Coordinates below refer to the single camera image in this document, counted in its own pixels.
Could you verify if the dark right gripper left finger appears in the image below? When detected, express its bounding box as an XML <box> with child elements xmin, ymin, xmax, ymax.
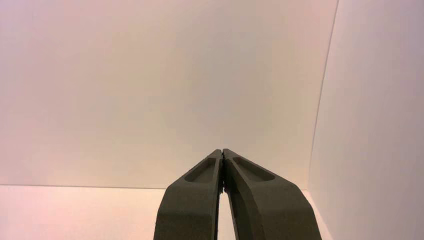
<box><xmin>153</xmin><ymin>149</ymin><xmax>224</xmax><ymax>240</ymax></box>

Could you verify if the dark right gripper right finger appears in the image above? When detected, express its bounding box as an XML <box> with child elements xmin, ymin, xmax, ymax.
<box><xmin>223</xmin><ymin>148</ymin><xmax>323</xmax><ymax>240</ymax></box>

